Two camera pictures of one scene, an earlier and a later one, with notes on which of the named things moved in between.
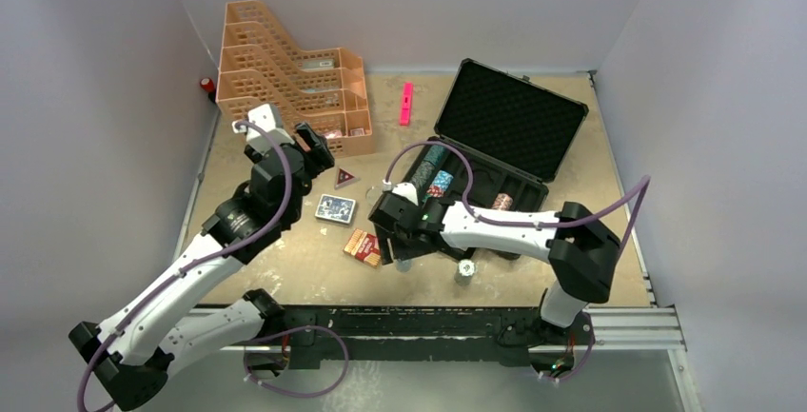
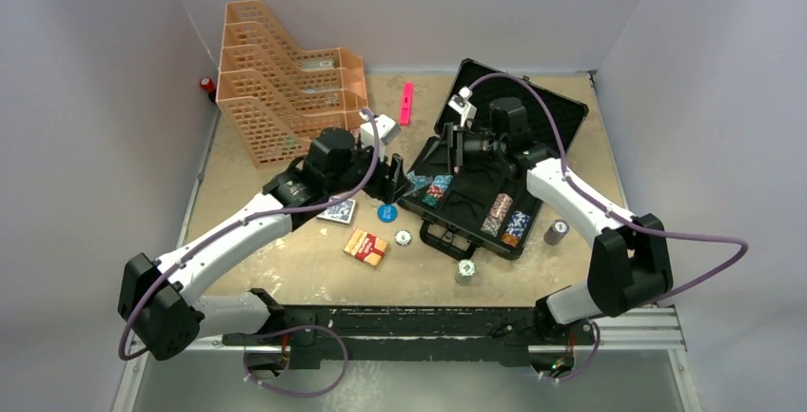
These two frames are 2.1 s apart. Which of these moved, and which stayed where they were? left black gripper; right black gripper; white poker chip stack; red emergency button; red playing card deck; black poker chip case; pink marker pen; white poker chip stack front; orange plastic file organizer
Moved: white poker chip stack; left black gripper; right black gripper
Stayed: red emergency button; white poker chip stack front; pink marker pen; orange plastic file organizer; black poker chip case; red playing card deck
